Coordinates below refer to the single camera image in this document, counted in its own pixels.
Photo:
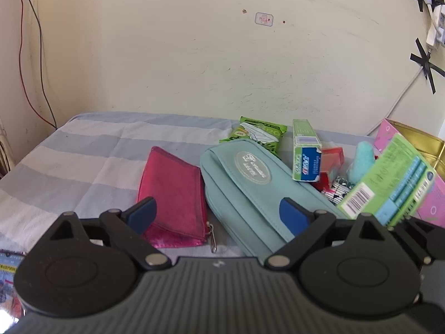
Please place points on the striped bedsheet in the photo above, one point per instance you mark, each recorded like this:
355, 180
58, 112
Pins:
87, 160

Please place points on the pink storage box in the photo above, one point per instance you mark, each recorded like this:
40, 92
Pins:
433, 203

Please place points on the red small box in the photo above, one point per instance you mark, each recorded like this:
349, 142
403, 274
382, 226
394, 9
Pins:
332, 161

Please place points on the green snack packet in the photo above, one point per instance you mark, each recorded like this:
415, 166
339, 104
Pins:
259, 130

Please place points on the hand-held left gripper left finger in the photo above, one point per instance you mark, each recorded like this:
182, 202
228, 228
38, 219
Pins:
142, 214

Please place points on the teal pencil case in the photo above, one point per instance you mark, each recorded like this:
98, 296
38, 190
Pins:
243, 198

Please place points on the green card blister packet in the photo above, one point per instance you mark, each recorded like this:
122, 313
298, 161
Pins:
386, 181

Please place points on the colourful magazine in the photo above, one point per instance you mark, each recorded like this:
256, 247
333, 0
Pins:
8, 278

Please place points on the white power strip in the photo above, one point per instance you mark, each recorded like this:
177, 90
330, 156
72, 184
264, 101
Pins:
436, 24

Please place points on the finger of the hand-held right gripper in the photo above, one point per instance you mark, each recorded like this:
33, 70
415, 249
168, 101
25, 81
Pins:
417, 238

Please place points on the teal fluffy sponge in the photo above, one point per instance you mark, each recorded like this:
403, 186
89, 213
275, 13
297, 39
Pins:
361, 161

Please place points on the green toothpaste box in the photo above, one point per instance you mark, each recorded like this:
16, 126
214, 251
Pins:
306, 153

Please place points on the pink wall sticker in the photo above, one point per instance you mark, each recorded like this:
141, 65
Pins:
264, 19

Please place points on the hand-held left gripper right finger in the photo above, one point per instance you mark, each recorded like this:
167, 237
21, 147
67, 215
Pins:
293, 215

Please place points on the black white patterned packet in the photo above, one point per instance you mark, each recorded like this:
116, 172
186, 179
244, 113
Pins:
339, 189

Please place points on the pink zipper pouch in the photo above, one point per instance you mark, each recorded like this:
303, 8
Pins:
173, 195

